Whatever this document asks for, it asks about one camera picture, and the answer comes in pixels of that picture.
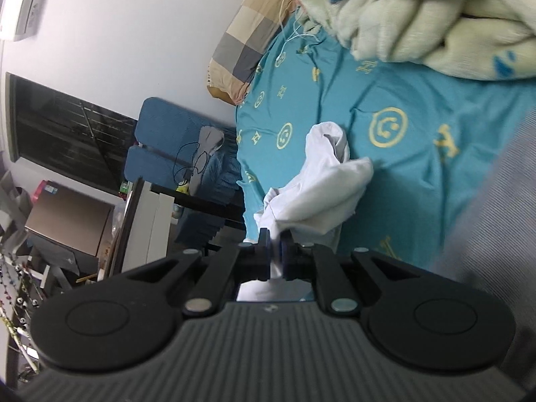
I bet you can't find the white air conditioner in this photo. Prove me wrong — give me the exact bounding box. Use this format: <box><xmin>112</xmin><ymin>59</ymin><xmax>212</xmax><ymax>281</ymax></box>
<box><xmin>0</xmin><ymin>0</ymin><xmax>58</xmax><ymax>43</ymax></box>

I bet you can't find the blue covered chair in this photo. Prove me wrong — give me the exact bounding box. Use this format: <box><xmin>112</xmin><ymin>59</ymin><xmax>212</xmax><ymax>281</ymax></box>
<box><xmin>134</xmin><ymin>97</ymin><xmax>244</xmax><ymax>189</ymax></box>
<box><xmin>124</xmin><ymin>146</ymin><xmax>202</xmax><ymax>195</ymax></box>

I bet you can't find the green printed fleece blanket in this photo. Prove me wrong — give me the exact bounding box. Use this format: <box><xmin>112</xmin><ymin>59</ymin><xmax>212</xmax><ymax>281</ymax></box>
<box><xmin>291</xmin><ymin>0</ymin><xmax>536</xmax><ymax>81</ymax></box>

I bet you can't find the checked beige grey pillow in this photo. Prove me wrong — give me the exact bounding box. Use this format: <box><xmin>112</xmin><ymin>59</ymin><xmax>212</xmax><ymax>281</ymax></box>
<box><xmin>205</xmin><ymin>0</ymin><xmax>294</xmax><ymax>103</ymax></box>

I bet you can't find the dark barred window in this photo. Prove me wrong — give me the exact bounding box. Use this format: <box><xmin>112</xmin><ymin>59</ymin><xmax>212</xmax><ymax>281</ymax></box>
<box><xmin>6</xmin><ymin>72</ymin><xmax>139</xmax><ymax>196</ymax></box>

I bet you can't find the grey folded towel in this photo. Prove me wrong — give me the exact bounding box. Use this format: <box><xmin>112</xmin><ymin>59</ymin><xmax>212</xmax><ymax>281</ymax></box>
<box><xmin>190</xmin><ymin>126</ymin><xmax>225</xmax><ymax>197</ymax></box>

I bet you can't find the white table with black legs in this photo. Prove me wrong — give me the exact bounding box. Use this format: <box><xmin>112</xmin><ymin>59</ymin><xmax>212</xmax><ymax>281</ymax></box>
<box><xmin>98</xmin><ymin>176</ymin><xmax>246</xmax><ymax>279</ymax></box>

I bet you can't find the white shirt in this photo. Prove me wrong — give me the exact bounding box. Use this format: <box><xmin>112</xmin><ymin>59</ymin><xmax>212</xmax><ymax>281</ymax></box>
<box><xmin>237</xmin><ymin>121</ymin><xmax>374</xmax><ymax>302</ymax></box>

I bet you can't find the grey ribbed fabric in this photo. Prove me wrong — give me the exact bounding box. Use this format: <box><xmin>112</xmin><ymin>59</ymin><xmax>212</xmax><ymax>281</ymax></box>
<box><xmin>433</xmin><ymin>107</ymin><xmax>536</xmax><ymax>390</ymax></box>

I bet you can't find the mustard yellow pillow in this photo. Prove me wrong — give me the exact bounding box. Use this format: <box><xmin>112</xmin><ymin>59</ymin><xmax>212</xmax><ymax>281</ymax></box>
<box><xmin>206</xmin><ymin>83</ymin><xmax>236</xmax><ymax>102</ymax></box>

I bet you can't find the white charging cable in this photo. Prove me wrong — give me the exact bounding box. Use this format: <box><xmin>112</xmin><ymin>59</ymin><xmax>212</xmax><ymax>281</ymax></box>
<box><xmin>276</xmin><ymin>0</ymin><xmax>324</xmax><ymax>52</ymax></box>

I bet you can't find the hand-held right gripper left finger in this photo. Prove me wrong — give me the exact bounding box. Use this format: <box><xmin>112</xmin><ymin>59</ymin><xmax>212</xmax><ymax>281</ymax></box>
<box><xmin>121</xmin><ymin>228</ymin><xmax>272</xmax><ymax>318</ymax></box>

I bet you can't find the teal printed bed sheet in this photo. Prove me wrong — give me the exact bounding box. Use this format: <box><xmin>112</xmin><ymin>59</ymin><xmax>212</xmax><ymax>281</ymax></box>
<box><xmin>234</xmin><ymin>8</ymin><xmax>536</xmax><ymax>302</ymax></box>

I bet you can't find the black cable with adapter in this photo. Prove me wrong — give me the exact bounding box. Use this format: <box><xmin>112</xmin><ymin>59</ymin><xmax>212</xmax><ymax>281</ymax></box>
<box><xmin>173</xmin><ymin>141</ymin><xmax>210</xmax><ymax>182</ymax></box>

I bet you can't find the pile of grey cardboard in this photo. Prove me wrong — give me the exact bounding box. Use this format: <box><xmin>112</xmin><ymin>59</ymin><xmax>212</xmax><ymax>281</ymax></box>
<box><xmin>0</xmin><ymin>171</ymin><xmax>35</xmax><ymax>260</ymax></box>

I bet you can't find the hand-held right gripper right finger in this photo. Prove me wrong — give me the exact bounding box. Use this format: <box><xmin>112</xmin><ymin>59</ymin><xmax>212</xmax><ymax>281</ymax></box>
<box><xmin>280</xmin><ymin>234</ymin><xmax>423</xmax><ymax>318</ymax></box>

